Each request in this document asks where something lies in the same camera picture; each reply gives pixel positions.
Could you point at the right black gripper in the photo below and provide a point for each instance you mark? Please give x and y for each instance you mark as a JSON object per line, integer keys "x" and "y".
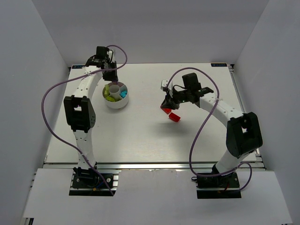
{"x": 171, "y": 99}

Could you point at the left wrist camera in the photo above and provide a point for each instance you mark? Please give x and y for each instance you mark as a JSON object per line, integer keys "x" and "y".
{"x": 111, "y": 55}

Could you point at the right blue table label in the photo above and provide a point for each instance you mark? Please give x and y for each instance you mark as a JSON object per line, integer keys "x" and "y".
{"x": 218, "y": 64}

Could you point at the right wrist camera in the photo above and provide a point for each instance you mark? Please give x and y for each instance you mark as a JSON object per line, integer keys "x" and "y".
{"x": 167, "y": 86}

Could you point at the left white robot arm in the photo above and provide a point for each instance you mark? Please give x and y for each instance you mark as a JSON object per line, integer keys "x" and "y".
{"x": 79, "y": 111}

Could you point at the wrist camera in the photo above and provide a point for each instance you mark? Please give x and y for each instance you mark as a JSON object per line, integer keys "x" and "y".
{"x": 167, "y": 86}
{"x": 111, "y": 55}

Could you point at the aluminium table frame rail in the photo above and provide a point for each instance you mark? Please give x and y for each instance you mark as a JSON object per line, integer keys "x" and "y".
{"x": 246, "y": 112}

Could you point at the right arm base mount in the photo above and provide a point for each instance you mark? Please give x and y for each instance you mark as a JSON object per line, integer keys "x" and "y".
{"x": 220, "y": 187}

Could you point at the red lego long brick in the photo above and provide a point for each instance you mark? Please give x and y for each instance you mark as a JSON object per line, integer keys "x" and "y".
{"x": 166, "y": 110}

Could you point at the red lego short brick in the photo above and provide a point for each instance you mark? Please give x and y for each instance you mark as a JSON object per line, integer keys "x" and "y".
{"x": 174, "y": 117}

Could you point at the cyan lego brick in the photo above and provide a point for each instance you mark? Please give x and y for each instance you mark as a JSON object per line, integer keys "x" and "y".
{"x": 123, "y": 94}

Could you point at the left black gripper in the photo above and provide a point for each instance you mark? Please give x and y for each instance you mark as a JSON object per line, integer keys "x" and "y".
{"x": 110, "y": 75}

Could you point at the light green lego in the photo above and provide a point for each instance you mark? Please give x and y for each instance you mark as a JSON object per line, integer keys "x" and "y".
{"x": 106, "y": 91}

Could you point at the blue table label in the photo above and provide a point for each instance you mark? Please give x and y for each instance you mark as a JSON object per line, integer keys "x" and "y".
{"x": 218, "y": 64}
{"x": 77, "y": 66}

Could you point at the left blue table label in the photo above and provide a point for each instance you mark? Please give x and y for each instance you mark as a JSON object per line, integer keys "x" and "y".
{"x": 77, "y": 66}

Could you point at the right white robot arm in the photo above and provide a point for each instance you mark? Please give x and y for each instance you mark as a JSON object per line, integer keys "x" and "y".
{"x": 210, "y": 102}

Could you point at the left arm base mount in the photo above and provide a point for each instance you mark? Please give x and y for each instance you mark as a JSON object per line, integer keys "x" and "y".
{"x": 86, "y": 182}

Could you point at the white divided round container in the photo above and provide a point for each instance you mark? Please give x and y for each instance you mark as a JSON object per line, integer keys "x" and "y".
{"x": 115, "y": 93}

